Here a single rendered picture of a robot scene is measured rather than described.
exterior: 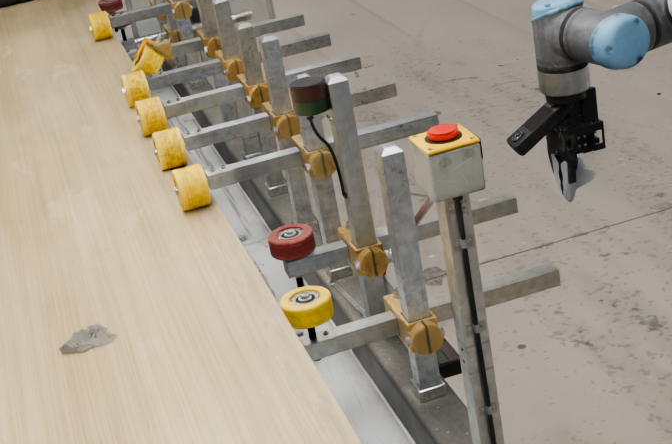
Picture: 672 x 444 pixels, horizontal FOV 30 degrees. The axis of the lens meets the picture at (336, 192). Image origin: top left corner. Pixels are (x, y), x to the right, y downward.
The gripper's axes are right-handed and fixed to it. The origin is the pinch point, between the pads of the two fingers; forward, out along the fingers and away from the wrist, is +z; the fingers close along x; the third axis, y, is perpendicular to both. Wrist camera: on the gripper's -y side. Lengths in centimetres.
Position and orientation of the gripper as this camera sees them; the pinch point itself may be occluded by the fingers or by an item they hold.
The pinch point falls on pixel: (565, 196)
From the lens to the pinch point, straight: 233.4
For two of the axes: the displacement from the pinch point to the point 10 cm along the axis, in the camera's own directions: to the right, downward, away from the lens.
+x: -3.1, -3.2, 9.0
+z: 1.7, 9.1, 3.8
